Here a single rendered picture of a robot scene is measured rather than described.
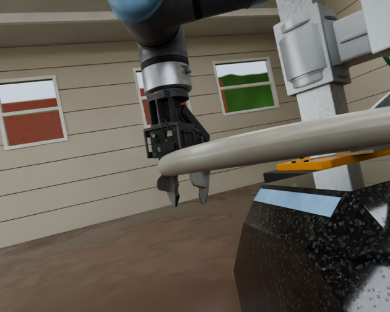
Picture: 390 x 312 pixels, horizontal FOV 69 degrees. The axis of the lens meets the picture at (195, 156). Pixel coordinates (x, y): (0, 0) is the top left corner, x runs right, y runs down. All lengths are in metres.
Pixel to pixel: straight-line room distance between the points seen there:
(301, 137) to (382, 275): 0.30
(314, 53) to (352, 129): 1.41
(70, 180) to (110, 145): 1.13
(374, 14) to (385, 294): 0.79
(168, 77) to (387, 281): 0.45
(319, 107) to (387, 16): 0.74
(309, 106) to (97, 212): 5.59
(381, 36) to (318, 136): 0.81
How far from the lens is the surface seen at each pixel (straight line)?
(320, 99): 1.67
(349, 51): 1.68
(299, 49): 1.66
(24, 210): 6.80
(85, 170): 6.63
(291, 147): 0.25
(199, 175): 0.52
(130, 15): 0.43
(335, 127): 0.25
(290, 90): 1.71
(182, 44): 0.55
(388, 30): 1.04
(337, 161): 1.46
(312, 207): 0.57
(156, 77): 0.52
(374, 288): 0.50
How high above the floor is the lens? 0.90
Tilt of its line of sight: 1 degrees up
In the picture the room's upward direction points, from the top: 12 degrees counter-clockwise
